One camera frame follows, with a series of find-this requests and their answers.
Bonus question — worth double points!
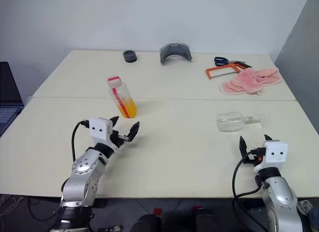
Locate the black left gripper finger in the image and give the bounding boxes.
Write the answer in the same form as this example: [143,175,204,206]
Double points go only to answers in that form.
[125,121,141,143]
[109,115,120,130]

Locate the blue-handled scissors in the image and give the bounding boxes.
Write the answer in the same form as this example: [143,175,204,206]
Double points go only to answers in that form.
[213,56,253,69]

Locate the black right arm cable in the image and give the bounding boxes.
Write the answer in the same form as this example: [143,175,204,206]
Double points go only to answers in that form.
[231,147,269,232]

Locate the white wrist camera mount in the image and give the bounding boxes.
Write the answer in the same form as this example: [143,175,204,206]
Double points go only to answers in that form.
[88,117,113,146]
[258,140,289,172]

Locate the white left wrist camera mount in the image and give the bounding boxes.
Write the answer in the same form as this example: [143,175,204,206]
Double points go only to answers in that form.
[88,117,113,146]

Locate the black round tape roll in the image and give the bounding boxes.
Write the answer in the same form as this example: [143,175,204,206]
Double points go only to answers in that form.
[122,49,138,64]

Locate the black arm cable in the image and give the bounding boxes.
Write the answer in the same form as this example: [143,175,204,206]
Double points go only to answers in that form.
[231,147,269,232]
[71,120,90,163]

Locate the red and white bottle cap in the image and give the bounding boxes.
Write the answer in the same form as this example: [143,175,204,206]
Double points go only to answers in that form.
[107,76,123,89]

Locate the white floor cable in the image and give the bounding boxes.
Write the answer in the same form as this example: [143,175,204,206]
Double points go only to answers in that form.
[0,194,23,218]

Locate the grey curved plastic shell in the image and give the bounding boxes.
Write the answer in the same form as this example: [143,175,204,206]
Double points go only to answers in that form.
[159,42,193,66]

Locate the clear bottle with orange contents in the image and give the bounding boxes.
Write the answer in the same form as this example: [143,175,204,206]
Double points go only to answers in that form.
[107,76,138,119]

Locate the dark laptop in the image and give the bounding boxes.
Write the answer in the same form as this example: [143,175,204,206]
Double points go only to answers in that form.
[0,61,24,137]

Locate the bystander leg in jeans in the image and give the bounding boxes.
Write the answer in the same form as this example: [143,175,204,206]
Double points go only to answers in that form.
[297,199,319,226]

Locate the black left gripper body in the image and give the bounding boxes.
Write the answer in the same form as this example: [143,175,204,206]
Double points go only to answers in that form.
[109,129,131,151]

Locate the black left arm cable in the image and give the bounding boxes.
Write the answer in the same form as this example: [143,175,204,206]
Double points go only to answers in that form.
[71,120,90,163]

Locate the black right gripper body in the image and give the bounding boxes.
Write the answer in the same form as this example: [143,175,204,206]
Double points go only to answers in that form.
[242,148,266,168]

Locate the dark rounded shape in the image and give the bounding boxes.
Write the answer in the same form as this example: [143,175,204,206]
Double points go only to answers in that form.
[195,208,225,232]
[130,213,163,232]

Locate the orange hacksaw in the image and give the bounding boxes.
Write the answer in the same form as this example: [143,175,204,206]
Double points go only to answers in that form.
[205,62,241,81]

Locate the clear plastic bottle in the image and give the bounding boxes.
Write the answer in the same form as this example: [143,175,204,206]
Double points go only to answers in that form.
[216,111,271,133]

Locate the pink fluffy slippers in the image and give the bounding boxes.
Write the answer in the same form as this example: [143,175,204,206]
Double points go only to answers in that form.
[219,67,283,96]

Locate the black floor cable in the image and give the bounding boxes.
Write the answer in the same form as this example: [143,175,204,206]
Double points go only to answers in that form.
[26,196,61,222]

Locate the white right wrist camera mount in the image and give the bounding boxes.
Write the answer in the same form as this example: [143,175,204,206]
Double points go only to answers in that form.
[258,140,289,172]

